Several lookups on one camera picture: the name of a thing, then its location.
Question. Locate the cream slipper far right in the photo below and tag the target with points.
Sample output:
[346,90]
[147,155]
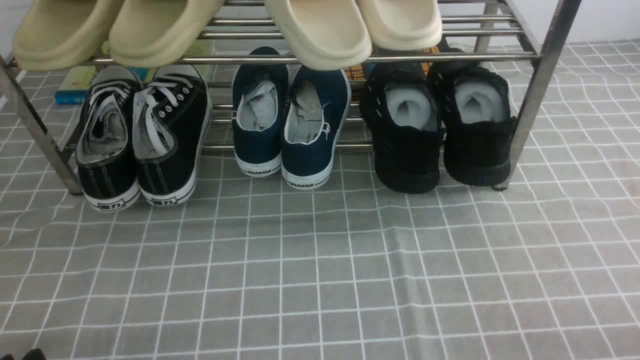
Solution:
[402,25]

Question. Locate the beige slipper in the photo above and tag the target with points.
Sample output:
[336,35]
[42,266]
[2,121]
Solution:
[60,34]
[154,33]

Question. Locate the black knit sneaker right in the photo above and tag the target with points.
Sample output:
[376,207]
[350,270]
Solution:
[474,105]

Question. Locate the metal shoe rack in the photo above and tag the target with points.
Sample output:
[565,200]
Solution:
[499,18]

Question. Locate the grey checked tablecloth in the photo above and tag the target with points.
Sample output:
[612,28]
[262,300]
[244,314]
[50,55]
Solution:
[250,269]

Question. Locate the beige slipper far left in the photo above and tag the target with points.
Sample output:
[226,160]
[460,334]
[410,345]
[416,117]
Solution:
[60,34]

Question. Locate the black canvas sneaker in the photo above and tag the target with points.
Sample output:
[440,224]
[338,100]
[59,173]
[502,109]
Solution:
[171,116]
[104,154]

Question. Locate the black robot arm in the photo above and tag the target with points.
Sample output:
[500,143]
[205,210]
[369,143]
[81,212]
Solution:
[33,354]

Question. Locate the cream slipper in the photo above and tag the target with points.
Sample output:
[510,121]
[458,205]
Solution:
[402,25]
[323,34]

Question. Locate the black knit sneaker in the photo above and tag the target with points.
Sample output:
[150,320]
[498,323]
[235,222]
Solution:
[399,107]
[474,105]

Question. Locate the navy canvas shoe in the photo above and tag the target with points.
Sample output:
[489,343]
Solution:
[318,105]
[258,97]

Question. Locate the navy canvas shoe right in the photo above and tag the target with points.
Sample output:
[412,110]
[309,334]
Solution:
[318,105]

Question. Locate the black knit sneaker left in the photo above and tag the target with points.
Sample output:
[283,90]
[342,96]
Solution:
[399,107]

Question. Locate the green blue book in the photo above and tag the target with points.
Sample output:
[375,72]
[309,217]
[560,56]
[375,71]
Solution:
[74,88]

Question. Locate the navy canvas shoe left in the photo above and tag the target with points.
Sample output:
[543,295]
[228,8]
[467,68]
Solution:
[258,97]

